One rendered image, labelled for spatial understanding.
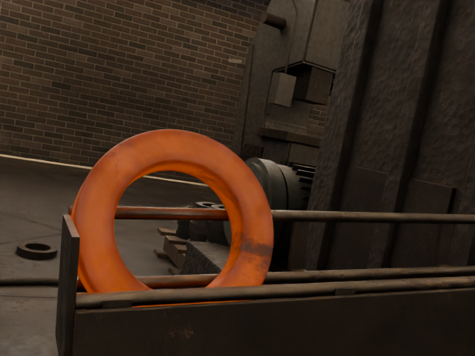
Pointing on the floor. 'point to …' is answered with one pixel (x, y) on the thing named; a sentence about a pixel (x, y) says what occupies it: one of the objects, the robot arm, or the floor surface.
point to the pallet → (179, 237)
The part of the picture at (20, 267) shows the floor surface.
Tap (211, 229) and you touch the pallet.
